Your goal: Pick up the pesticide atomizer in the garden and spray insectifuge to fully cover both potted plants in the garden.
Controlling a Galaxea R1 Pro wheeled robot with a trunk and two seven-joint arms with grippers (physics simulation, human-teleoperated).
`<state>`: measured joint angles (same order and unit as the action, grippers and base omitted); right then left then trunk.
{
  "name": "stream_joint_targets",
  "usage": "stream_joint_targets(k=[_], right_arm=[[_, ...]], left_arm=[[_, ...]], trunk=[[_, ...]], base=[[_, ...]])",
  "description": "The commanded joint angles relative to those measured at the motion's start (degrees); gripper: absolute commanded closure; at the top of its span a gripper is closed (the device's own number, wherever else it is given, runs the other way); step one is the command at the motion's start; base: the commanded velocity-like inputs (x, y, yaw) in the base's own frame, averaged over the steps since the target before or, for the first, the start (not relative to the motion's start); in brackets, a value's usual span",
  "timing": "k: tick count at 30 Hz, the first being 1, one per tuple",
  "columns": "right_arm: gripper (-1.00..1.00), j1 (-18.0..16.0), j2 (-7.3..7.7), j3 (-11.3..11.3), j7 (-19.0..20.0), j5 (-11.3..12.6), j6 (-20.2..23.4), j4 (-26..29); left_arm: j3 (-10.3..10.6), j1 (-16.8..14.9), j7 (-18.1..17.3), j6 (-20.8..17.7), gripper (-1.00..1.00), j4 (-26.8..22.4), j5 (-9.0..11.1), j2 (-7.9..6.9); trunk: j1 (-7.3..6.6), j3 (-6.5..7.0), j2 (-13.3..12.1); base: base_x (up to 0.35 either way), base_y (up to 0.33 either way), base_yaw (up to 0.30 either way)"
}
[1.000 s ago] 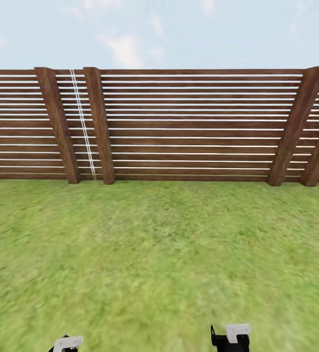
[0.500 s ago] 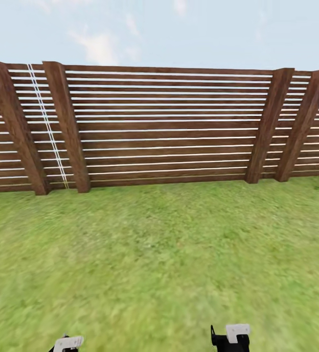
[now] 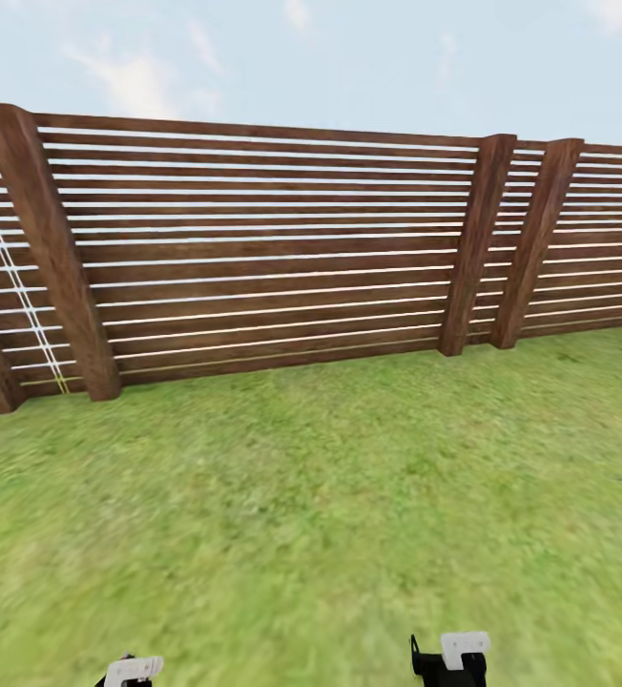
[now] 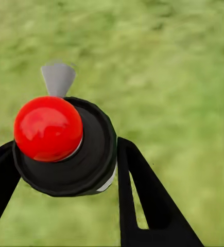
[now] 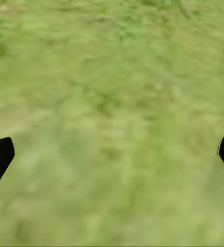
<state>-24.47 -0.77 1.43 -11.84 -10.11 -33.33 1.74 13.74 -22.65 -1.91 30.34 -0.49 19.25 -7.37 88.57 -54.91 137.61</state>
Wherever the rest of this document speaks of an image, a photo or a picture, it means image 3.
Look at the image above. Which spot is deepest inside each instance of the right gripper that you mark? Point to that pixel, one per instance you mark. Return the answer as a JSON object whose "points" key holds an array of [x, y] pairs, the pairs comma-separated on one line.
{"points": [[436, 674]]}

